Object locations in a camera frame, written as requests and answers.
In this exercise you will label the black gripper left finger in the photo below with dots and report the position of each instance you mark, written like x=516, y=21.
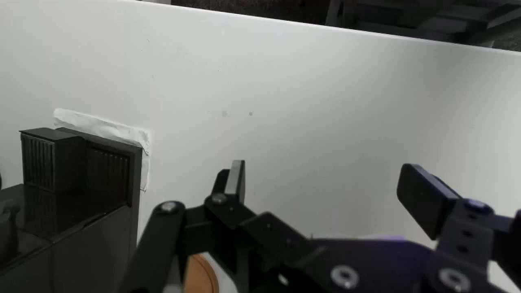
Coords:
x=225, y=213

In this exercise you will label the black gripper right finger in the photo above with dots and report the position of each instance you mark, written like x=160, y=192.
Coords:
x=429, y=200

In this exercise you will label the white paper towel sheet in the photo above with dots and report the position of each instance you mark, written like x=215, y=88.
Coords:
x=108, y=127

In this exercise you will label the black coffee machine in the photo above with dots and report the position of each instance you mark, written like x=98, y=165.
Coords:
x=65, y=163

